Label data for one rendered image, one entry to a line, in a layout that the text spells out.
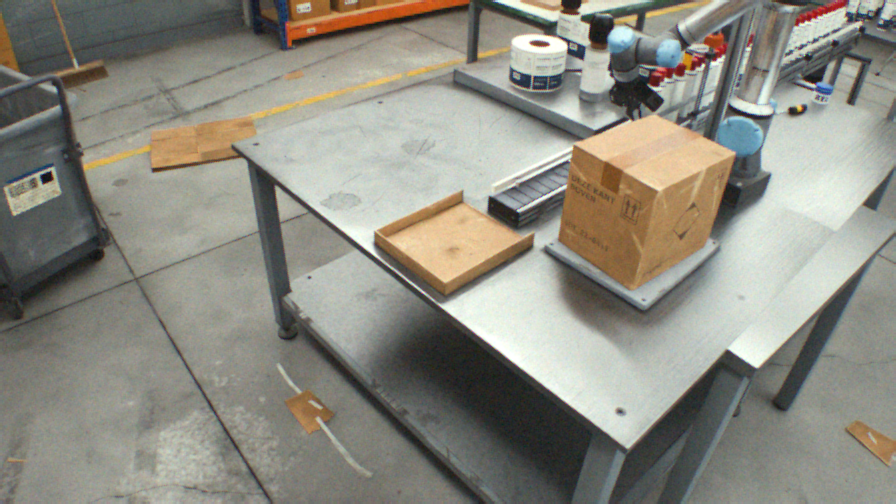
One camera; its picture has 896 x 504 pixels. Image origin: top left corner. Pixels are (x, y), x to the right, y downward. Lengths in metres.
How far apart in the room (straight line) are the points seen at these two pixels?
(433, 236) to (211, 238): 1.74
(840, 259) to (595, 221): 0.72
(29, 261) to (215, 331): 0.83
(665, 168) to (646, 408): 0.51
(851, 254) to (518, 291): 0.94
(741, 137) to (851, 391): 1.36
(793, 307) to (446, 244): 0.84
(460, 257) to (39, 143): 1.80
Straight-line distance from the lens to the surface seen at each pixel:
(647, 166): 1.40
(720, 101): 2.19
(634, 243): 1.41
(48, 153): 2.79
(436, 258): 1.51
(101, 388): 2.58
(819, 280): 1.76
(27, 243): 2.90
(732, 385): 1.52
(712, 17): 1.87
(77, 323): 2.89
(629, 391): 1.28
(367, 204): 1.71
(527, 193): 1.69
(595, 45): 2.23
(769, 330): 1.53
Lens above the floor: 1.76
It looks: 37 degrees down
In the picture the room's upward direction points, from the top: 2 degrees clockwise
